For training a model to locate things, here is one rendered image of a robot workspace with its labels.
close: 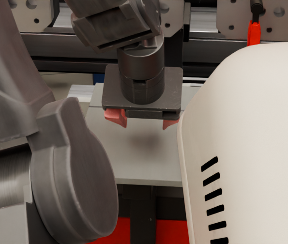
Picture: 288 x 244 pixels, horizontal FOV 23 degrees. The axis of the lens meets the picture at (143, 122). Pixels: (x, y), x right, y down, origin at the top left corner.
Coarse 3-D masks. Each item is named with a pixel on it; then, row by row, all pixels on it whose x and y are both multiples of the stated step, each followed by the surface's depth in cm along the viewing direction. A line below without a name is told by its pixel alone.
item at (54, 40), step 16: (64, 16) 143; (192, 16) 143; (208, 16) 143; (32, 32) 140; (48, 32) 140; (64, 32) 139; (192, 32) 137; (208, 32) 137; (32, 48) 141; (48, 48) 141; (64, 48) 141; (80, 48) 140; (192, 48) 138; (208, 48) 138; (224, 48) 138; (240, 48) 137; (48, 64) 143; (64, 64) 143; (80, 64) 142; (96, 64) 142; (192, 64) 141; (208, 64) 141
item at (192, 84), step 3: (183, 78) 116; (186, 78) 116; (189, 78) 116; (192, 78) 116; (195, 78) 116; (198, 78) 116; (201, 78) 116; (204, 78) 116; (207, 78) 116; (183, 81) 116; (186, 81) 116; (189, 81) 116; (192, 81) 116; (195, 81) 116; (198, 81) 116; (201, 81) 116; (204, 81) 116; (192, 84) 115; (195, 84) 115; (198, 84) 115; (201, 84) 115
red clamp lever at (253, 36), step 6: (252, 0) 100; (258, 0) 100; (252, 6) 99; (258, 6) 99; (252, 12) 100; (258, 12) 100; (252, 18) 101; (258, 18) 101; (252, 24) 101; (258, 24) 101; (252, 30) 101; (258, 30) 101; (252, 36) 102; (258, 36) 102; (252, 42) 102; (258, 42) 103
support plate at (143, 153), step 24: (96, 96) 111; (192, 96) 111; (96, 120) 105; (144, 120) 105; (120, 144) 99; (144, 144) 99; (168, 144) 99; (120, 168) 94; (144, 168) 94; (168, 168) 94
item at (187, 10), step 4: (184, 4) 136; (188, 4) 138; (184, 8) 137; (188, 8) 137; (184, 12) 135; (188, 12) 135; (184, 16) 133; (188, 16) 133; (184, 20) 132; (188, 20) 132; (184, 24) 130; (188, 24) 130; (184, 28) 131; (188, 28) 131; (184, 32) 131; (188, 32) 131; (184, 36) 132; (188, 36) 132; (184, 40) 132; (188, 40) 132
